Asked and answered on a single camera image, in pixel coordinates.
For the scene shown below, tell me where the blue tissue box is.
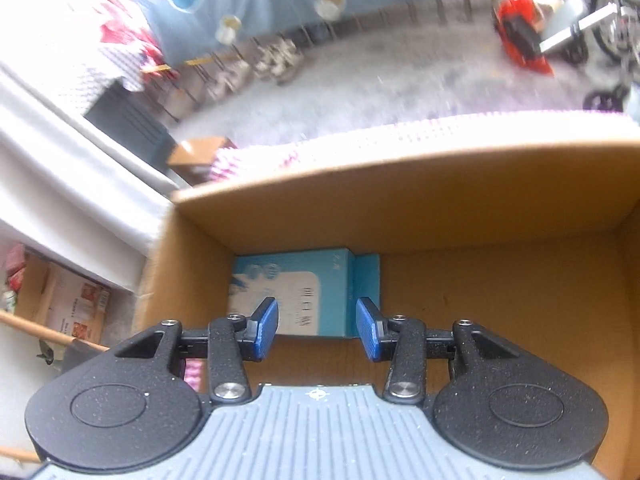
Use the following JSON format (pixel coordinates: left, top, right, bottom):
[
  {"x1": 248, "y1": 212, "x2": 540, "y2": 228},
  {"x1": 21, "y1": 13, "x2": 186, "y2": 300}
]
[{"x1": 228, "y1": 248, "x2": 381, "y2": 339}]

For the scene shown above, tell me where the red plastic bag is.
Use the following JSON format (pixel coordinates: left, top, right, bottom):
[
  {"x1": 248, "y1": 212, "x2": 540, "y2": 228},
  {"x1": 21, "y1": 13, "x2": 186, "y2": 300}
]
[{"x1": 494, "y1": 0, "x2": 553, "y2": 76}]

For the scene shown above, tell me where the printed cardboard carton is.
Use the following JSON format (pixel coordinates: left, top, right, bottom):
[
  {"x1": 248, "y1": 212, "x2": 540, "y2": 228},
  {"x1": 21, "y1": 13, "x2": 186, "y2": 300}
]
[{"x1": 10, "y1": 255, "x2": 112, "y2": 344}]

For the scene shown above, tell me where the small wooden stool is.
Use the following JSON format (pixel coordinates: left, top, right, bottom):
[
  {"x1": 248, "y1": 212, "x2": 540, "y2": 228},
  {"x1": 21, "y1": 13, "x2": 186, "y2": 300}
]
[{"x1": 167, "y1": 136, "x2": 235, "y2": 185}]

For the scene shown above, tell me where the brown cardboard box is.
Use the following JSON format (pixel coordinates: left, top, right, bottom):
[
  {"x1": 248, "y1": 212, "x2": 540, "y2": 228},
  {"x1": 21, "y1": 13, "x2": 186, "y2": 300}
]
[{"x1": 134, "y1": 138, "x2": 639, "y2": 479}]

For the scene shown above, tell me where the pink checkered tablecloth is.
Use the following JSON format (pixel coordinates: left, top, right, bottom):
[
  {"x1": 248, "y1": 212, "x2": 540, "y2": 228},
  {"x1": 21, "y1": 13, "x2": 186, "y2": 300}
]
[{"x1": 208, "y1": 146, "x2": 297, "y2": 182}]

